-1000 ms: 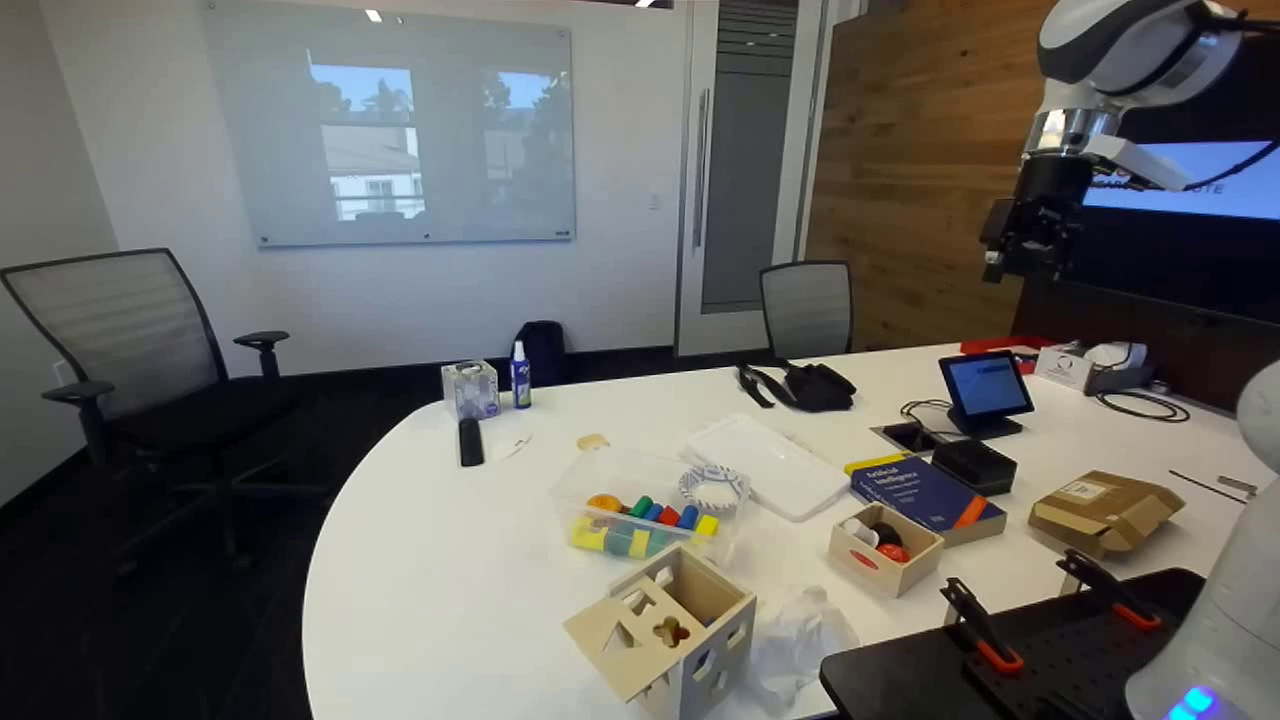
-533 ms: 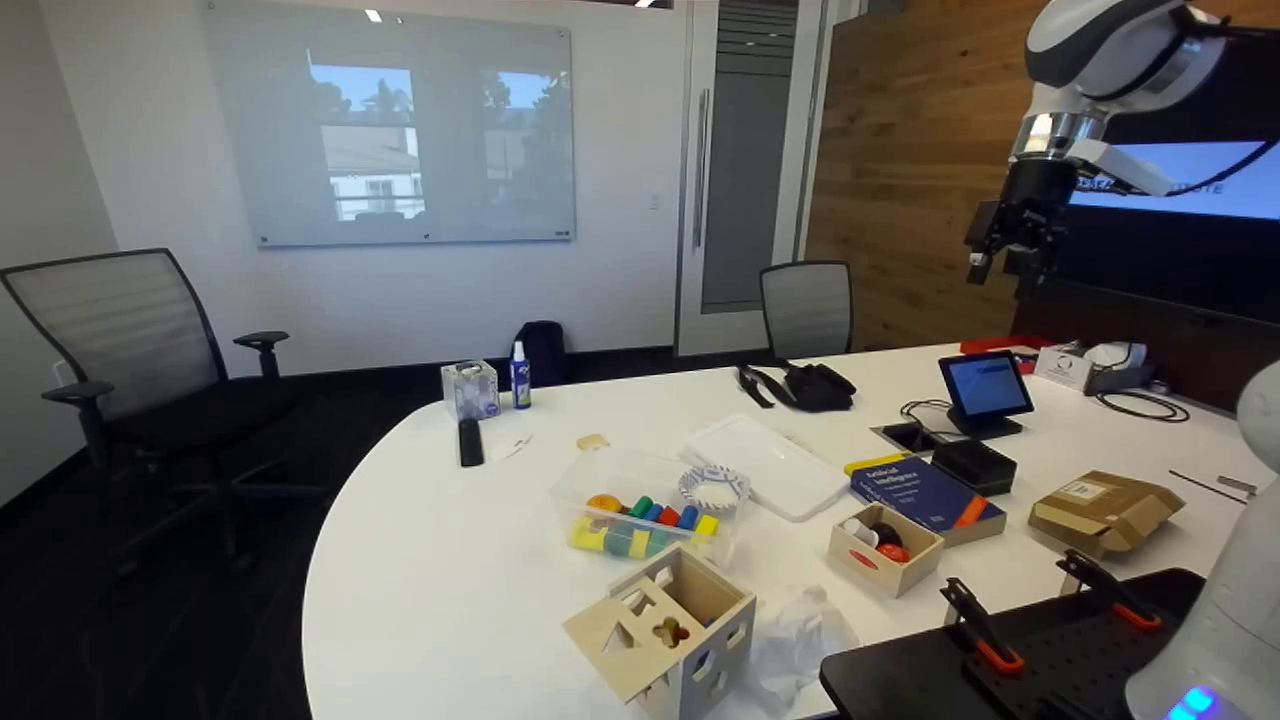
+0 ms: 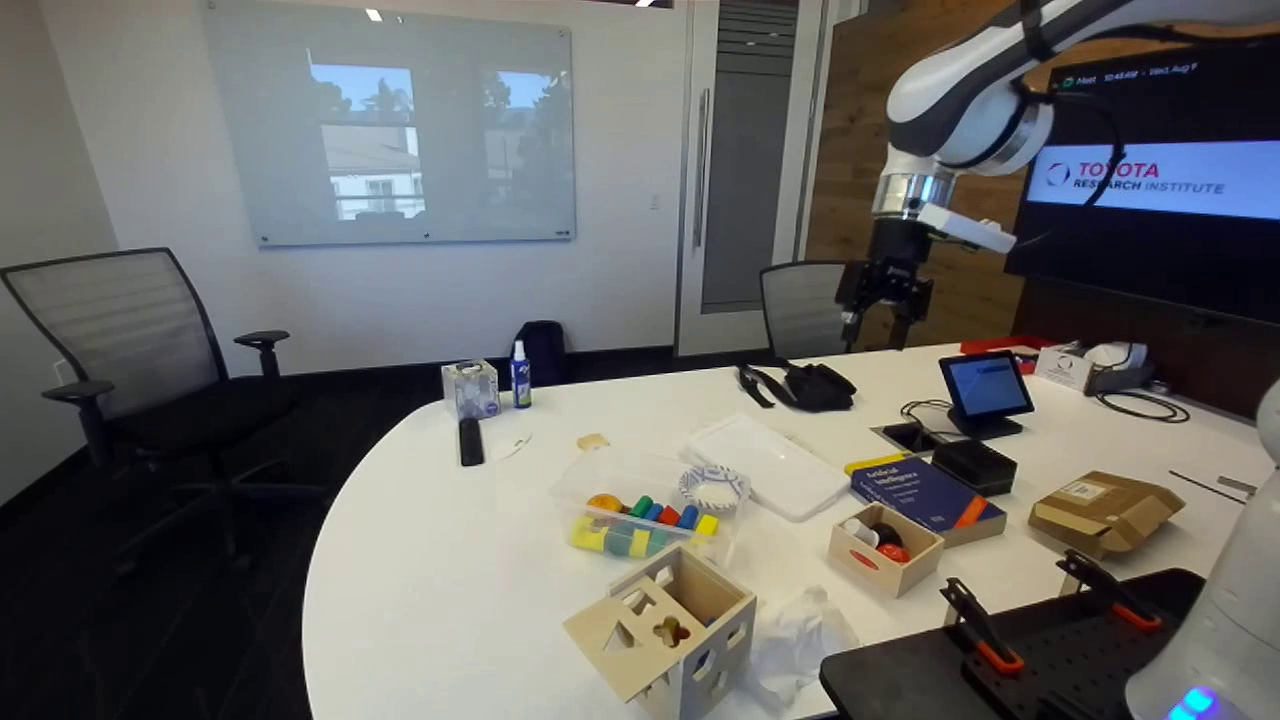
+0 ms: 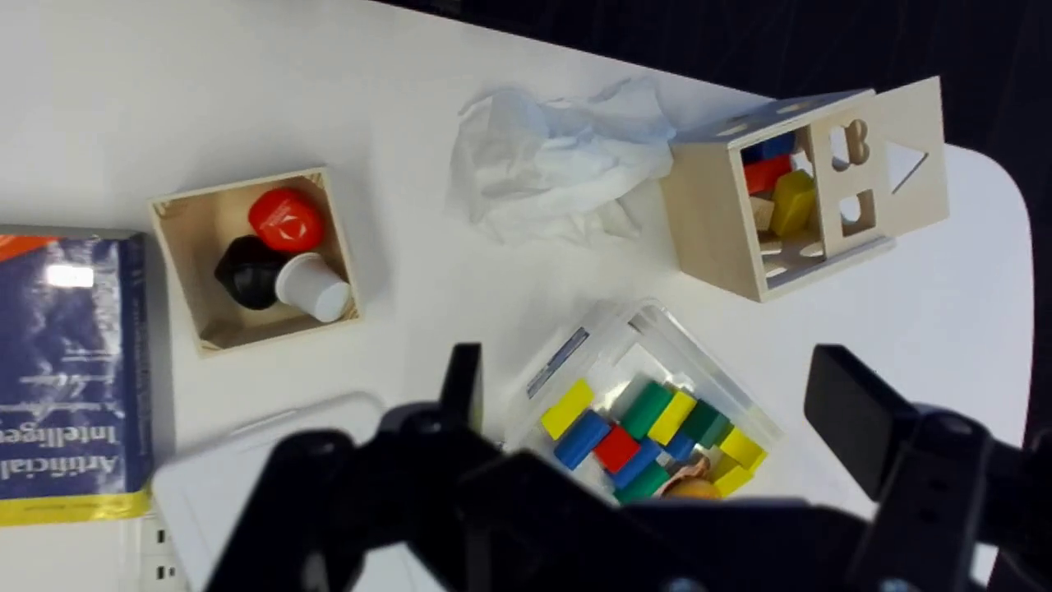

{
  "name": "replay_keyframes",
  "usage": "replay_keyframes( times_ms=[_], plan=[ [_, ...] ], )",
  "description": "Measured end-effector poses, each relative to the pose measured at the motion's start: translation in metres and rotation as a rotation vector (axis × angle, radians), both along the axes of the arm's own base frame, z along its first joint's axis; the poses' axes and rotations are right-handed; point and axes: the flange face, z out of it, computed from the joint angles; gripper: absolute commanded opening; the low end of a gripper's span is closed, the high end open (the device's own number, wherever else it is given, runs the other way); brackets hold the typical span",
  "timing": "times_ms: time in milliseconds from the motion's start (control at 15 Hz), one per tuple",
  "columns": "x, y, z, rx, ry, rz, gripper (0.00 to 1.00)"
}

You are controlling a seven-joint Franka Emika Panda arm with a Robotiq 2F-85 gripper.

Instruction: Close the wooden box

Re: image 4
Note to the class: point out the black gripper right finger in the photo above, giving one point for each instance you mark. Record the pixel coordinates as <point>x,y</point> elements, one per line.
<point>860,412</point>

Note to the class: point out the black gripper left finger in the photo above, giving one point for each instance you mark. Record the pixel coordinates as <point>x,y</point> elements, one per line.
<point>461,383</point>

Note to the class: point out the yellow block in sorter box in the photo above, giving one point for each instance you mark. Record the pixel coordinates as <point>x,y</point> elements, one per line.
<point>794,206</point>

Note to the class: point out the wooden shape sorter box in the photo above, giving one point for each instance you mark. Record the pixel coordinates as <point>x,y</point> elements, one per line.
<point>716,219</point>

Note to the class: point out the red block in sorter box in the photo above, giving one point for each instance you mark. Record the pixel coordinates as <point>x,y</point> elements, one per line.
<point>768,175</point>

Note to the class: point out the blue block in sorter box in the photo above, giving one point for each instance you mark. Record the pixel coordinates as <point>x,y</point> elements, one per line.
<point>779,144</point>

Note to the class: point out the small open wooden box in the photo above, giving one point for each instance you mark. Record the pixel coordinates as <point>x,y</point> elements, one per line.
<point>193,234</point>

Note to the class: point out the yellow wooden block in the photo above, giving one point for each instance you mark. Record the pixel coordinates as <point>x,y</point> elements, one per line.
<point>671,419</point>
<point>567,409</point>
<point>742,445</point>
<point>732,476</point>

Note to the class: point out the blue wooden block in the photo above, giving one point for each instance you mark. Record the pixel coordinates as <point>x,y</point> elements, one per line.
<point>635,463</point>
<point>579,438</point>

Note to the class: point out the green wooden block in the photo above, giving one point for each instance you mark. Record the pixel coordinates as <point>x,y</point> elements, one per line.
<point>701,422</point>
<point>645,409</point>
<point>645,484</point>

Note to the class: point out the red wooden block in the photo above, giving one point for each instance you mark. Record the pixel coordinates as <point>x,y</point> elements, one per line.
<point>616,449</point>

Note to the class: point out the clear plastic container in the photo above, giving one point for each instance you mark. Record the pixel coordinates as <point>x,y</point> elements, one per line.
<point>635,346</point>

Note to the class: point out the white cup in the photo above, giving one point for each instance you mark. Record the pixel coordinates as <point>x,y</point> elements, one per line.
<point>313,287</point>

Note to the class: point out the orange wooden block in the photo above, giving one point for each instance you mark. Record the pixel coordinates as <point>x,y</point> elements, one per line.
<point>692,484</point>

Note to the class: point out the crumpled white plastic bag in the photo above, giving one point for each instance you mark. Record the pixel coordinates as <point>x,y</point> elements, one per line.
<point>546,165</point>

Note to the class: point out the red faceted cup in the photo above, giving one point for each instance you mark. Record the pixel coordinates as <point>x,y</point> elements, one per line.
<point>288,219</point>

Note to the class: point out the black faceted cup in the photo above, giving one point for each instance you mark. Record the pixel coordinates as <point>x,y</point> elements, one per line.
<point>248,275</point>

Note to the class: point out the white power strip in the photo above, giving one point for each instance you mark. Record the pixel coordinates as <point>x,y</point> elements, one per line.
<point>161,552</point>

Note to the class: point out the blue Artificial Intelligence book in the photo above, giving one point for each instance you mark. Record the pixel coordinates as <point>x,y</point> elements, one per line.
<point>67,373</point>

